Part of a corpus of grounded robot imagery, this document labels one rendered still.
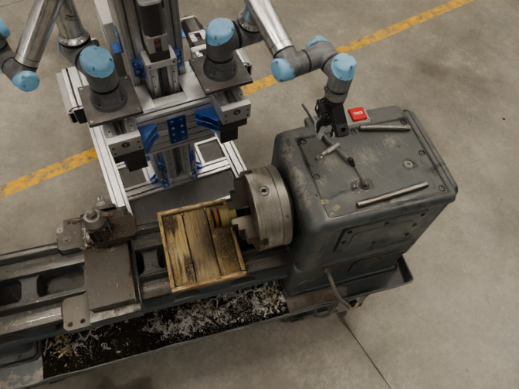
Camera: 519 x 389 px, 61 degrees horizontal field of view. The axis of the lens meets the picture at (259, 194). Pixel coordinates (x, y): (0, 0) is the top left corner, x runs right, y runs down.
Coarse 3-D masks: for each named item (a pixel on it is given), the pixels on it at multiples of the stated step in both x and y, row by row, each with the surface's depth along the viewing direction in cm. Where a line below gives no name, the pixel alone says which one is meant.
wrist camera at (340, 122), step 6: (330, 108) 149; (336, 108) 148; (342, 108) 148; (330, 114) 150; (336, 114) 148; (342, 114) 148; (336, 120) 148; (342, 120) 148; (336, 126) 148; (342, 126) 148; (336, 132) 148; (342, 132) 148; (348, 132) 149
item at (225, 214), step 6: (210, 210) 166; (216, 210) 165; (222, 210) 164; (228, 210) 164; (234, 210) 166; (216, 216) 163; (222, 216) 163; (228, 216) 164; (234, 216) 165; (216, 222) 163; (222, 222) 164; (228, 222) 164
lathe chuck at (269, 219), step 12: (264, 168) 165; (252, 180) 159; (264, 180) 159; (252, 192) 155; (276, 192) 156; (252, 204) 159; (264, 204) 155; (276, 204) 155; (252, 216) 164; (264, 216) 154; (276, 216) 155; (264, 228) 156; (276, 228) 157; (276, 240) 161
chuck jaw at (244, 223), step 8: (248, 216) 165; (232, 224) 163; (240, 224) 163; (248, 224) 163; (240, 232) 162; (248, 232) 160; (256, 232) 160; (248, 240) 160; (256, 240) 161; (264, 240) 160
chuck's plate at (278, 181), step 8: (272, 168) 164; (272, 176) 160; (280, 176) 160; (280, 184) 158; (280, 192) 156; (280, 200) 156; (288, 200) 156; (288, 208) 156; (288, 216) 157; (288, 224) 158; (288, 232) 160; (288, 240) 163
